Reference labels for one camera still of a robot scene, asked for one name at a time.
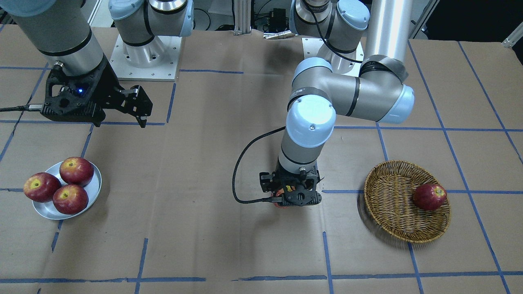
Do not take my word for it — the aluminium frame post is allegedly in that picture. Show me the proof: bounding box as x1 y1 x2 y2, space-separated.
232 0 253 36

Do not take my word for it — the light blue plate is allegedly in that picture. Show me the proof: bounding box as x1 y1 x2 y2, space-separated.
32 163 102 220

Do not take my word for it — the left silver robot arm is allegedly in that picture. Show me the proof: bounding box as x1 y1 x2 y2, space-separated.
260 0 415 207

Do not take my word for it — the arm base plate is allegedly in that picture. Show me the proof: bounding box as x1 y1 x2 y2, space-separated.
302 38 365 76
109 36 183 82

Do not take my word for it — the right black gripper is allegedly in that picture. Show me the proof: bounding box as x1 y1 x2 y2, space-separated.
40 56 153 128

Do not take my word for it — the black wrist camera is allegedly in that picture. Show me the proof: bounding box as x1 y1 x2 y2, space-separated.
259 171 281 192

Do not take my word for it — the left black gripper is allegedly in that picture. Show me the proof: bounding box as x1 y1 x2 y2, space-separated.
276 160 322 207

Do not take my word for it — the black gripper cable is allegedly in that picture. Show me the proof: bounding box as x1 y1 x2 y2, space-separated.
232 126 286 205

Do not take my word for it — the red apple in basket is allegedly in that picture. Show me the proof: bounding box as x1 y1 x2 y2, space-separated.
413 184 447 211

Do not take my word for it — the red apple with yellow top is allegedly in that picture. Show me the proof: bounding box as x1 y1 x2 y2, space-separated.
272 186 289 209

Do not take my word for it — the red apple plate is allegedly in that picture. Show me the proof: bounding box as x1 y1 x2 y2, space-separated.
23 172 62 203
58 157 94 187
52 184 89 215

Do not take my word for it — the red apple plate back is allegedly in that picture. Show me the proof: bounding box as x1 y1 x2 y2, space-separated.
58 157 94 187
23 172 62 203

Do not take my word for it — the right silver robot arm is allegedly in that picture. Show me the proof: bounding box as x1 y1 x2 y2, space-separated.
1 0 194 128

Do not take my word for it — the red apple plate front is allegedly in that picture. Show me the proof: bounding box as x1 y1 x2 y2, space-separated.
52 184 89 215

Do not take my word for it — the woven wicker basket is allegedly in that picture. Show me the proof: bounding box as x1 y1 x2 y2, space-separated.
364 160 451 244

